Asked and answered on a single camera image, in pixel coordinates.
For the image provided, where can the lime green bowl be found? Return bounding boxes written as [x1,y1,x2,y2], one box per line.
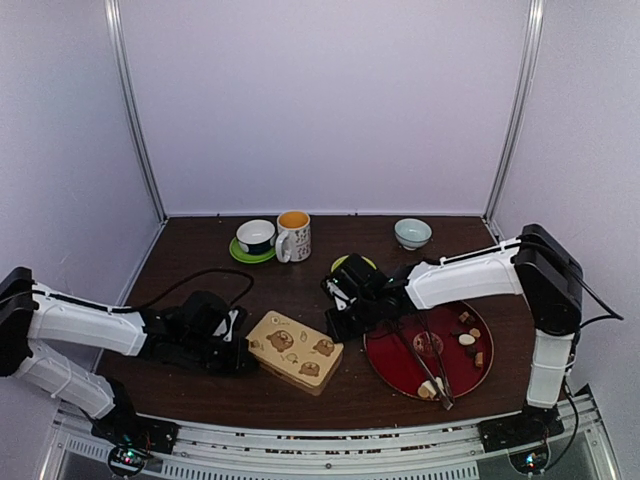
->
[330,255,377,273]

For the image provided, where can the beige chocolate piece front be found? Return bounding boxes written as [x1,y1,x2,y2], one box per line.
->
[417,380,437,399]

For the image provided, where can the aluminium frame post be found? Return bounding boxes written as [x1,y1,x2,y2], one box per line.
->
[104,0,168,224]
[483,0,545,231]

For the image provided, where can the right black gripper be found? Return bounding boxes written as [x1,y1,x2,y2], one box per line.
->
[324,295,381,346]

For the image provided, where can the navy white cup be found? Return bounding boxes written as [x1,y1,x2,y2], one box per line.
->
[235,219,276,254]

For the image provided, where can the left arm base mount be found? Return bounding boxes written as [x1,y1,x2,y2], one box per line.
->
[91,379,179,454]

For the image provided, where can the left black cable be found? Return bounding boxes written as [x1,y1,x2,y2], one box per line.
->
[29,268,255,314]

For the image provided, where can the beige rectangular tin box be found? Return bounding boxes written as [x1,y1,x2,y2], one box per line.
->
[259,354,343,396]

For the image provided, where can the pale blue ceramic bowl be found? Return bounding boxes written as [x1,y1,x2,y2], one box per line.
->
[394,218,432,251]

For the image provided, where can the green saucer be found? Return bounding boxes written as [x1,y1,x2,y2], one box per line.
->
[229,238,276,264]

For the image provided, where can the white oval chocolate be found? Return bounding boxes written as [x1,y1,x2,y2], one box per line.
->
[458,334,476,346]

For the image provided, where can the white patterned mug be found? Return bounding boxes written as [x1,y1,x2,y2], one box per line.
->
[274,211,311,263]

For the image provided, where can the left aluminium frame post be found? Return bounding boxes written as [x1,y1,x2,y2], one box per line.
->
[104,0,168,224]

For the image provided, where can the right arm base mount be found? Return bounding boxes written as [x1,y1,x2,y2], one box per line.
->
[478,398,565,453]

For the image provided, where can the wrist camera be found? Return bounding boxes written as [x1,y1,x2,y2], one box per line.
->
[213,306,248,343]
[322,277,356,312]

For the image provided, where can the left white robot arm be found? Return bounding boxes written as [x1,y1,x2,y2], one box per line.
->
[1,267,258,444]

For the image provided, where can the metal tongs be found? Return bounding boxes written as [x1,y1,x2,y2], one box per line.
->
[385,314,455,411]

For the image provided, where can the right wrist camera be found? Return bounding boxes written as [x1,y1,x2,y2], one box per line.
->
[322,277,356,312]

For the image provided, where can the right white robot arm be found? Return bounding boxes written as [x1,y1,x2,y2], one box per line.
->
[321,223,584,442]

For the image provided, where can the red round lacquer tray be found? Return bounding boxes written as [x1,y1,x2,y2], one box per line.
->
[363,301,494,400]

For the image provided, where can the right aluminium frame post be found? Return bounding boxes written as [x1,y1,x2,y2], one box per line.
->
[483,0,545,231]

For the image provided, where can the bear print tin lid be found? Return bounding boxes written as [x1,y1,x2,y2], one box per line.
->
[246,311,344,385]

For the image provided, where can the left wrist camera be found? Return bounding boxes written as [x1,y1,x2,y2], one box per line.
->
[213,306,248,343]

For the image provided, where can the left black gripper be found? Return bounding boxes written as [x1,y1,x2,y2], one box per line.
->
[181,331,258,374]

